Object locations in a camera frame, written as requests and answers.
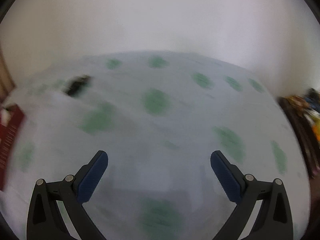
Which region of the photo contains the gold red toffee tin box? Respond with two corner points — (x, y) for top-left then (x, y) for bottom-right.
(1, 104), (25, 191)

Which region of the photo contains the dark hair clip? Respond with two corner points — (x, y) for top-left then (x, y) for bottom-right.
(64, 75), (92, 97)

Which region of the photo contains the green cloud pattern tablecloth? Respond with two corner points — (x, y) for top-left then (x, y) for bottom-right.
(1, 51), (310, 239)

